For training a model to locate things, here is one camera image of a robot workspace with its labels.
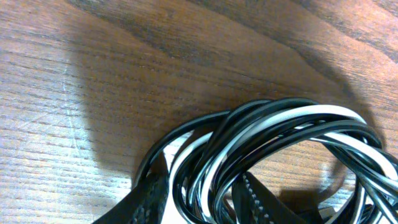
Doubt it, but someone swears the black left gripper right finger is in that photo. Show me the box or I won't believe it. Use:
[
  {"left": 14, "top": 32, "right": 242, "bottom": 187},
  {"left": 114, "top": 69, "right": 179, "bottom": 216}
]
[{"left": 232, "top": 172, "right": 308, "bottom": 224}]

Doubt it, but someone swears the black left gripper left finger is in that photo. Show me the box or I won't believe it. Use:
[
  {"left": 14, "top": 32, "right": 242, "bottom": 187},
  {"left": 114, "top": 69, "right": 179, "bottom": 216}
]
[{"left": 93, "top": 173, "right": 169, "bottom": 224}]

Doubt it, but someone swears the black USB cable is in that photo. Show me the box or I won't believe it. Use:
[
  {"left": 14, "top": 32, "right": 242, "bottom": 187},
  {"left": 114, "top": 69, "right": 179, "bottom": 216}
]
[{"left": 132, "top": 97, "right": 398, "bottom": 224}]

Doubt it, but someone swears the white USB cable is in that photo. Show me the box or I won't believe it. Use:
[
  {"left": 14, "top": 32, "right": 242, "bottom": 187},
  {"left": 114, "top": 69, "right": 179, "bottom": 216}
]
[{"left": 163, "top": 104, "right": 398, "bottom": 224}]

